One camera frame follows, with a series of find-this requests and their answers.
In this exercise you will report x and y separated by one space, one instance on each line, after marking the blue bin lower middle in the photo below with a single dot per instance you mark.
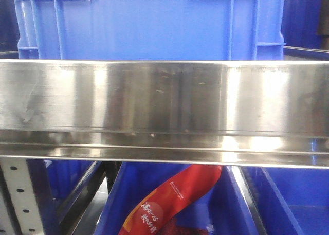
223 210

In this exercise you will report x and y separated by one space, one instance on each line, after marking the blue bin lower left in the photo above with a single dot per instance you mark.
64 175

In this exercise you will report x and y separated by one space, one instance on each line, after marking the blue bin lower right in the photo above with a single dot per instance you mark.
290 201

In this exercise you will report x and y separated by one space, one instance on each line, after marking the dark blue bin upper right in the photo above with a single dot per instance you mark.
300 23

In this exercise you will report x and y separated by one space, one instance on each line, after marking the red snack bag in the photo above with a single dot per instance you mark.
162 204

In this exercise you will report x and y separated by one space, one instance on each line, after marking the large blue crate upper shelf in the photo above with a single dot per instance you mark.
150 29

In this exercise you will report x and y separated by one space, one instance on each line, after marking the grey perforated rack upright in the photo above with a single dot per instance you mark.
20 188

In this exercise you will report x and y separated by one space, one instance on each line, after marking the stainless steel shelf rail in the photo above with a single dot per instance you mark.
240 113

